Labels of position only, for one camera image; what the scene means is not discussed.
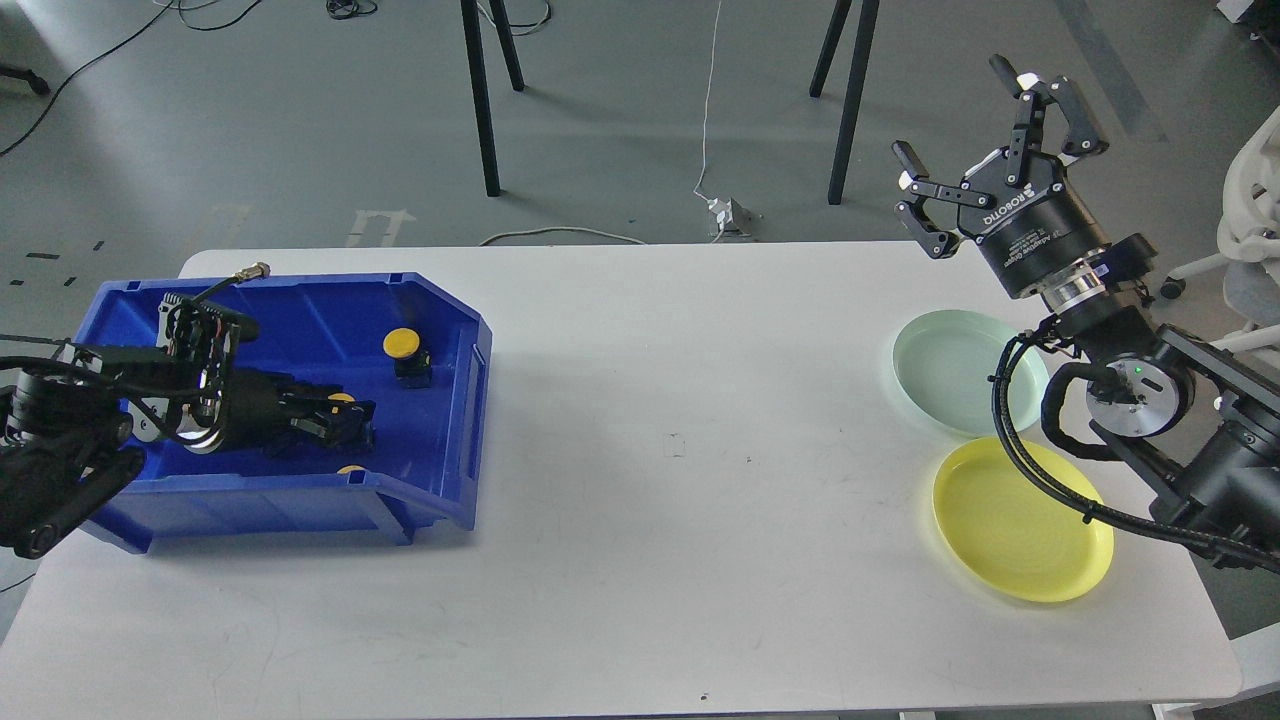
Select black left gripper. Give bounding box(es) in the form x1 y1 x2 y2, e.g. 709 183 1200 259
187 368 376 455

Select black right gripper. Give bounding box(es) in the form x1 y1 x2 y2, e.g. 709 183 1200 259
892 54 1114 301

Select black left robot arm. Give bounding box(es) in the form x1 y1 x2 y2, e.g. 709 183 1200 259
1 263 376 559

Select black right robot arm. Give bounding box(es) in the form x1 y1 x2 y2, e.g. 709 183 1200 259
892 54 1279 573

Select yellow push button back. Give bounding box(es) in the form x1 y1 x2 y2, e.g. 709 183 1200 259
381 327 433 389

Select pale green plate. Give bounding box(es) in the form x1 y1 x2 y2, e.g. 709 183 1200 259
890 309 1018 437

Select yellow plate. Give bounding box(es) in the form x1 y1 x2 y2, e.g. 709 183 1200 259
931 436 1115 603

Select blue plastic bin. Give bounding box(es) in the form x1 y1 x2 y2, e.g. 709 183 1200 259
76 273 493 553

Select black tripod legs right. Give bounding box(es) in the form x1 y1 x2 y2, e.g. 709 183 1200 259
808 1 881 206

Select black tripod legs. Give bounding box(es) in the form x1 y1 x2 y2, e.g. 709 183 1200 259
460 0 527 199
808 1 881 206

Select white office chair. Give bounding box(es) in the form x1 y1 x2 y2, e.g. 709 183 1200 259
1160 109 1279 357

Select white power adapter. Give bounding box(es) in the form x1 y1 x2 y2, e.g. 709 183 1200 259
705 197 759 243

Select black tripod legs left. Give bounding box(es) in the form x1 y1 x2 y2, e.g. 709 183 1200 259
460 0 527 199

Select black floor cable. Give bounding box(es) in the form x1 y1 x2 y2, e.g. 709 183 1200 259
0 0 381 159

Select white cable on floor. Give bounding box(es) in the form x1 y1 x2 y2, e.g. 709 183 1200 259
477 0 724 247

